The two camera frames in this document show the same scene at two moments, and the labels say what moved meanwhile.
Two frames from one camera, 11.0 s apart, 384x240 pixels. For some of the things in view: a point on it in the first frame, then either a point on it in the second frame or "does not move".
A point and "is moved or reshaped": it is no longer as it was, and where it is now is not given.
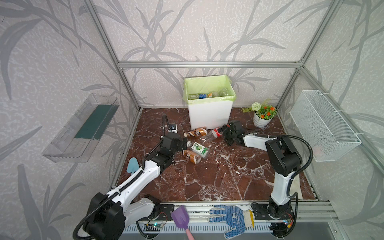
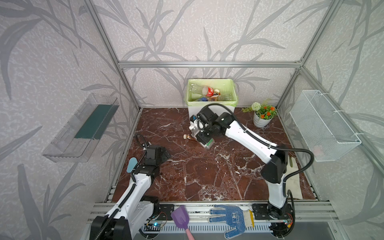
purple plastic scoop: x=180 y=217 does not move
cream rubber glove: x=295 y=186 does not move
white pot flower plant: x=263 y=114 does not move
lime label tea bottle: x=198 y=149 → x=209 y=144
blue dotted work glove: x=234 y=215 does not move
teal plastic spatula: x=133 y=165 does not move
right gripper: x=229 y=133 → x=202 y=133
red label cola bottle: x=213 y=134 is moved or reshaped
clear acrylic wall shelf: x=76 y=140 does not move
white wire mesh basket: x=326 y=134 does not move
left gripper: x=180 y=144 → x=163 y=154
